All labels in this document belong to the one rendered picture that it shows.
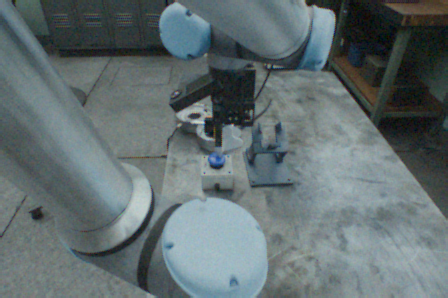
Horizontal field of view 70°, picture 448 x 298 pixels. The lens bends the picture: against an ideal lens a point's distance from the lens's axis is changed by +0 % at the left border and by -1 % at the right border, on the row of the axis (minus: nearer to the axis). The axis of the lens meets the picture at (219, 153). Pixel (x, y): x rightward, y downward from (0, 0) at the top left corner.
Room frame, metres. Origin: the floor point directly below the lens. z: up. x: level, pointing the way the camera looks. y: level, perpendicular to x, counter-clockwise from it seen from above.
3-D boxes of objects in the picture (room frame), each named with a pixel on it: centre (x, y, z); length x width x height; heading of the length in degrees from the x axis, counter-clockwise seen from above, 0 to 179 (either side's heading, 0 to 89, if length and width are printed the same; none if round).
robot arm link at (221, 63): (0.56, -0.01, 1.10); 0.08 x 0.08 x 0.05
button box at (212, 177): (0.55, 0.01, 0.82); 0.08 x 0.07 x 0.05; 2
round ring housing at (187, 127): (0.80, 0.07, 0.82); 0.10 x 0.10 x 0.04
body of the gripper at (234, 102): (0.56, -0.02, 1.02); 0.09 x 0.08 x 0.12; 92
